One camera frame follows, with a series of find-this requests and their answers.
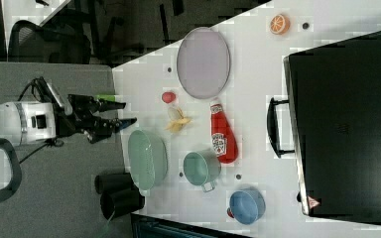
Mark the black office chair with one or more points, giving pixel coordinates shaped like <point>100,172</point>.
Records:
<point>48,44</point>

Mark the green strainer bowl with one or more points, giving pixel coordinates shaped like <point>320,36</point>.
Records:
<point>148,160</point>

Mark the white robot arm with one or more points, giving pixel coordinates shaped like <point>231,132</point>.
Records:
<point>46,123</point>

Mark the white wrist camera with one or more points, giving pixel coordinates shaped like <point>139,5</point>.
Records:
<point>54,95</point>

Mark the grey oval plate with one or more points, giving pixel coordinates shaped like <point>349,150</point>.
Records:
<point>203,63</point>

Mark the blue bowl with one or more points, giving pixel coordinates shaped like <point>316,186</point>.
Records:
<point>247,205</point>

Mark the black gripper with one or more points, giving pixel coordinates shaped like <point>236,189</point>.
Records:
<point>82,119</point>

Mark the orange slice toy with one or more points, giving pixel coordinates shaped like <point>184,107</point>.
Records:
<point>280,24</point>

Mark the peeled banana toy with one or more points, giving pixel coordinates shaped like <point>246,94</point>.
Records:
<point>177,119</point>

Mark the black cylinder lower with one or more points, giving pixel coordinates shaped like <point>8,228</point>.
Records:
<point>118,203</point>

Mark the black cylinder upper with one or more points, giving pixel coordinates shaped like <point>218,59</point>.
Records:
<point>112,183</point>

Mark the red ketchup bottle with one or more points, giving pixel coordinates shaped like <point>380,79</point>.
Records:
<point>222,137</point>

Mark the red tomato toy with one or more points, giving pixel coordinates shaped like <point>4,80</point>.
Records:
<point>168,97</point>

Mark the black oven door handle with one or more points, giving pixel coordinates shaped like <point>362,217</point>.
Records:
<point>273,127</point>

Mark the black cylinder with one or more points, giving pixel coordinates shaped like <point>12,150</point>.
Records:
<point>112,183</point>
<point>118,203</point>

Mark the black oven appliance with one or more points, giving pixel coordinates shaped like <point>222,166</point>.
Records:
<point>334,94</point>

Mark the green pot with handle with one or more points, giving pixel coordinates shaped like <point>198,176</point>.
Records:
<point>202,168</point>

